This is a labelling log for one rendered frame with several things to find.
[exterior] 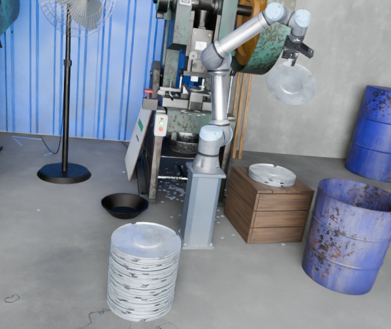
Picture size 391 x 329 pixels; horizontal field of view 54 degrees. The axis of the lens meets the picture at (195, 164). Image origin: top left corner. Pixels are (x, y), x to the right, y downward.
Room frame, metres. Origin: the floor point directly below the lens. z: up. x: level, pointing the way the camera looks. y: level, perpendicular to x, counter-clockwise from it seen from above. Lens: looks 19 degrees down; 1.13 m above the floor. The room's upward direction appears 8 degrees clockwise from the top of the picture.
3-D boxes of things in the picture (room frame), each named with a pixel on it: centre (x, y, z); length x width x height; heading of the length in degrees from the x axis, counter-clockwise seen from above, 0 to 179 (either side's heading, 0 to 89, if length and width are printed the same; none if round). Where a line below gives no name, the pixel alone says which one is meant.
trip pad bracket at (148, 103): (2.47, 0.35, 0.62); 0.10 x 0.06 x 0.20; 103
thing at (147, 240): (1.41, 0.16, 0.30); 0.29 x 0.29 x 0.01
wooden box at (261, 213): (2.28, -0.48, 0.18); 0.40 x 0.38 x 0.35; 19
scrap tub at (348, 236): (1.85, -0.86, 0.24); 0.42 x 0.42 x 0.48
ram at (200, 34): (2.72, 0.08, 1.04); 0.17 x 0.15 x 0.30; 13
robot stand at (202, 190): (1.99, -0.06, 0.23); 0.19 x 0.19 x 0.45; 15
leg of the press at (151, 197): (2.84, 0.39, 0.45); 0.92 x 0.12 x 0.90; 13
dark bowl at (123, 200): (2.21, 0.41, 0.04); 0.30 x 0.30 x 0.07
